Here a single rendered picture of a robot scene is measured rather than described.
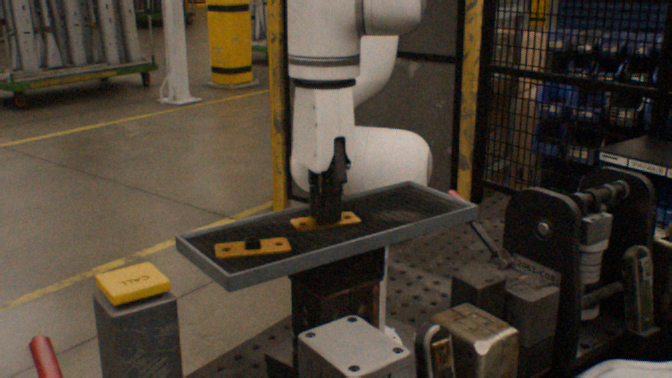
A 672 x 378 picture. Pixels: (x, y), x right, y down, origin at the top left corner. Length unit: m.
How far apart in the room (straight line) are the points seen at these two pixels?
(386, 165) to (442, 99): 2.22
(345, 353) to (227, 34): 7.89
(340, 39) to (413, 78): 2.59
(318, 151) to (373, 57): 0.38
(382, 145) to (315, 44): 0.36
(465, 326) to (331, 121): 0.28
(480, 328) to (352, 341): 0.17
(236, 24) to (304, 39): 7.75
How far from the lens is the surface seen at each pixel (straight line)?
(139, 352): 0.74
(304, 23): 0.77
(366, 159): 1.07
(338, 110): 0.77
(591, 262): 1.04
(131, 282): 0.73
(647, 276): 1.02
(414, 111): 3.37
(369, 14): 0.75
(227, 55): 8.51
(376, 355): 0.68
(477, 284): 0.86
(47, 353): 0.70
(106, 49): 8.62
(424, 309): 1.63
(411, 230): 0.84
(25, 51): 8.30
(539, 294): 0.90
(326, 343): 0.70
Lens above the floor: 1.47
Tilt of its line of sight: 18 degrees down
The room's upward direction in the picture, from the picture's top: straight up
